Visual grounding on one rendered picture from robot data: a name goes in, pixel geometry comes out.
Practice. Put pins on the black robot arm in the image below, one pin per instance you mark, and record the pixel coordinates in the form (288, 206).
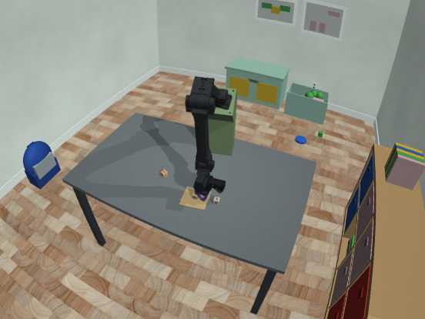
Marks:
(201, 102)

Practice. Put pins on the tan mat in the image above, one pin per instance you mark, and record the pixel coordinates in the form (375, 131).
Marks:
(188, 201)

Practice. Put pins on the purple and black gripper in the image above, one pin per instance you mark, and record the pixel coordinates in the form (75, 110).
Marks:
(204, 193)

